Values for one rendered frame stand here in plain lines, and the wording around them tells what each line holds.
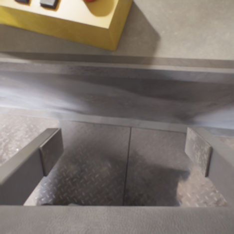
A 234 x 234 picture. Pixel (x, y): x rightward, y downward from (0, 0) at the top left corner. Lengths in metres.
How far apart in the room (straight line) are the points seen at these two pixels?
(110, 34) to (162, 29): 0.07
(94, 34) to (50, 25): 0.06
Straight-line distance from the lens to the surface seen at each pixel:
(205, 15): 0.26
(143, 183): 0.94
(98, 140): 0.94
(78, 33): 0.22
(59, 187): 1.06
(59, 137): 0.16
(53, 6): 0.22
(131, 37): 0.23
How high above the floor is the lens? 0.91
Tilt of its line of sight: 79 degrees down
